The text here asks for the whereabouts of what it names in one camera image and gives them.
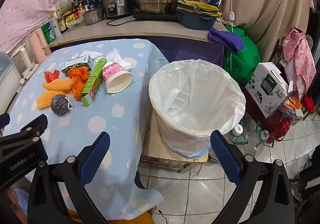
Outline white printed cardboard box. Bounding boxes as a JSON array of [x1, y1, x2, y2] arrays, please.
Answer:
[[245, 62, 293, 119]]

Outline clear food container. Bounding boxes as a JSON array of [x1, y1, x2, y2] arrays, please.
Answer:
[[66, 20, 84, 31]]

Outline red thermos flask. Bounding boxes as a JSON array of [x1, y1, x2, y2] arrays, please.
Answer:
[[266, 116, 293, 143]]

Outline clear plastic bottle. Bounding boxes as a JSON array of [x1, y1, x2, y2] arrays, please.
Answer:
[[229, 124, 248, 145], [254, 121, 273, 150]]

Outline white cylindrical bottle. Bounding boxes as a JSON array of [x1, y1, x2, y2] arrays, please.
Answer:
[[50, 15, 62, 38]]

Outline small steel pot with lid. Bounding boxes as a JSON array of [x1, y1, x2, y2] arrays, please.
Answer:
[[82, 6, 105, 26]]

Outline silver rice cooker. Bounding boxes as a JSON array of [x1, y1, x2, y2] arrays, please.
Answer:
[[102, 0, 137, 18]]

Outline white cable with switch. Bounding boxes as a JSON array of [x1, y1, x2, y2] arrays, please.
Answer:
[[226, 0, 237, 64]]

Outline green refill packet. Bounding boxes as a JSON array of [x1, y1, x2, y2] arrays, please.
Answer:
[[41, 22, 55, 44]]

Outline purple cloth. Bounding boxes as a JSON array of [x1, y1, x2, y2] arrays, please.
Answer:
[[207, 27, 244, 53]]

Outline dark soy sauce bottle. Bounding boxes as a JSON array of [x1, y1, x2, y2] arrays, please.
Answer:
[[58, 12, 68, 33]]

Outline orange foam fruit net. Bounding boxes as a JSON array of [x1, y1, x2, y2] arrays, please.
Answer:
[[37, 89, 66, 110], [42, 77, 74, 94]]

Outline white waste bin with liner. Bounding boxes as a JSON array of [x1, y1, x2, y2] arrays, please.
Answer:
[[148, 59, 247, 159]]

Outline blue spotted tablecloth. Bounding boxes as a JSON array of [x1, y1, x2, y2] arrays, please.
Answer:
[[0, 39, 170, 217]]

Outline green plastic bag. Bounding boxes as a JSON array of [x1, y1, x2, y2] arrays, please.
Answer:
[[222, 25, 262, 85]]

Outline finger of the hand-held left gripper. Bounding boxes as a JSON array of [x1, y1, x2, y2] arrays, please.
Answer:
[[19, 114, 48, 144], [0, 113, 11, 130]]

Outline cream wooden stool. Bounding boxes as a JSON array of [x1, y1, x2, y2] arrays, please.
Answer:
[[139, 111, 210, 172]]

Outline pink electric kettle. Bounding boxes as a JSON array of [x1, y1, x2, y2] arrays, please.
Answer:
[[27, 28, 52, 64]]

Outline pink dotted curtain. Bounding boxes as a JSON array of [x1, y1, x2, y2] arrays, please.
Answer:
[[0, 0, 85, 52]]

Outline black power cable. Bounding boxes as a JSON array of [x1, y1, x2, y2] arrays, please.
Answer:
[[107, 17, 135, 26]]

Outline dark blue plastic basin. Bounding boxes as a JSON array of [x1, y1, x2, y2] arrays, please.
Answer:
[[176, 10, 220, 31]]

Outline steel wool scrubber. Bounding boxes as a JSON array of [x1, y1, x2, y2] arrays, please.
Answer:
[[51, 94, 74, 115]]

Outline plastic basket with items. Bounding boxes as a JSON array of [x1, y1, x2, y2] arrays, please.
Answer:
[[282, 96, 305, 120]]

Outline pink floral paper cup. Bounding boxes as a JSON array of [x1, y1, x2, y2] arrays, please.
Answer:
[[102, 62, 133, 94]]

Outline black induction cooker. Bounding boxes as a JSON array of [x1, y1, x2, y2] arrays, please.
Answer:
[[132, 9, 181, 22]]

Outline green cardboard box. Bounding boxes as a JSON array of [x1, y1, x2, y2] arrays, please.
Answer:
[[81, 59, 107, 107]]

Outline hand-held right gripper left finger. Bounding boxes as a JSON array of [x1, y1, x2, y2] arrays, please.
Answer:
[[27, 131, 112, 224]]

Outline white green drink carton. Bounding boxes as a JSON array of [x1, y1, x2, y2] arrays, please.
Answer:
[[61, 55, 93, 75]]

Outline red plastic bag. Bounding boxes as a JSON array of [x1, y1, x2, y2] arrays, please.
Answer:
[[44, 70, 60, 84]]

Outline beige curtain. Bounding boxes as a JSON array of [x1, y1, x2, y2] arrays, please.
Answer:
[[216, 0, 314, 64]]

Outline pink printed apron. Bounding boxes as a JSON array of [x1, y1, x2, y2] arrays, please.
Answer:
[[282, 28, 317, 99]]

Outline white glass electric kettle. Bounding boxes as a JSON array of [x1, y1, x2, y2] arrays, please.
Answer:
[[11, 42, 40, 78]]

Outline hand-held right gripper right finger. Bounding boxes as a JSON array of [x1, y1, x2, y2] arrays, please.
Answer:
[[211, 130, 296, 224]]

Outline crumpled white tissue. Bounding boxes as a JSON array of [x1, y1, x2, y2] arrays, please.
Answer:
[[106, 48, 133, 70], [72, 50, 104, 62]]

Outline orange plastic bag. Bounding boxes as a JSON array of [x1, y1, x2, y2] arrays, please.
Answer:
[[67, 66, 90, 101]]

